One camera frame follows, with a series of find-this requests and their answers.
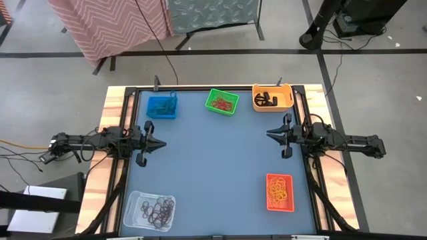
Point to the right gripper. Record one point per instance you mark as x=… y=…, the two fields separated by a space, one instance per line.
x=287 y=151

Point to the black frame corner bracket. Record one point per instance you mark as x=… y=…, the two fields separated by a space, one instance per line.
x=298 y=90

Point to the wide black rubber band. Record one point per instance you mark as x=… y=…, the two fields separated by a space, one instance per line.
x=274 y=100
x=267 y=94
x=257 y=100

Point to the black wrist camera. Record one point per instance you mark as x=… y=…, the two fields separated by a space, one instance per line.
x=128 y=140
x=310 y=135

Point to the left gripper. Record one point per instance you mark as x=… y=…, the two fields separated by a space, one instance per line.
x=141 y=156

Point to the white flat board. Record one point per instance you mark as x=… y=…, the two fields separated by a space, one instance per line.
x=36 y=216

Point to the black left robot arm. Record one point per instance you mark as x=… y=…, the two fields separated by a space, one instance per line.
x=73 y=141

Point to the black low cabinet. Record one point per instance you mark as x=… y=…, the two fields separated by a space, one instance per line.
x=75 y=186

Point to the black pole stand base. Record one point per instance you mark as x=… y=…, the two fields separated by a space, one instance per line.
x=310 y=40

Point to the black power adapter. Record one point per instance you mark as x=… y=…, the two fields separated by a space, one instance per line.
x=46 y=158

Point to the pink chevron cloth screen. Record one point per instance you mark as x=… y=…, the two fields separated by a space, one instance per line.
x=110 y=26

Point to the orange plastic basket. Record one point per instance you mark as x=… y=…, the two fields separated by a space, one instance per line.
x=291 y=193

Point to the grey leaf-print cloth screen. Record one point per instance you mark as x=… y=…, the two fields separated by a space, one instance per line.
x=210 y=13

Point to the yellow plastic basket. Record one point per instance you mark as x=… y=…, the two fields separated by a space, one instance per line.
x=285 y=96

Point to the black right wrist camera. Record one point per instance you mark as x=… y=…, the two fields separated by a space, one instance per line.
x=310 y=135

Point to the dark metal clamp lever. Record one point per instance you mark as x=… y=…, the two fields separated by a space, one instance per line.
x=279 y=81
x=156 y=82

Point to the blue plastic basket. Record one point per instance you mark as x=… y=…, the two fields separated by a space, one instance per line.
x=149 y=100

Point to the green plastic basket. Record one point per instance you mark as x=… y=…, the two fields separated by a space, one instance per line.
x=233 y=96

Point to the clear plastic container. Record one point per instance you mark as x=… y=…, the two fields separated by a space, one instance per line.
x=131 y=213

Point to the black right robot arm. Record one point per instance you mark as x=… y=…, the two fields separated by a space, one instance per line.
x=353 y=141

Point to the black cloth stand frame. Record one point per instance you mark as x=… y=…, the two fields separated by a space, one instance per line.
x=259 y=30

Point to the black computer tower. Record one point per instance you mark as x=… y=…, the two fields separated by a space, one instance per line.
x=363 y=16

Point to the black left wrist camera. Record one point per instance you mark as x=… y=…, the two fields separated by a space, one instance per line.
x=128 y=140

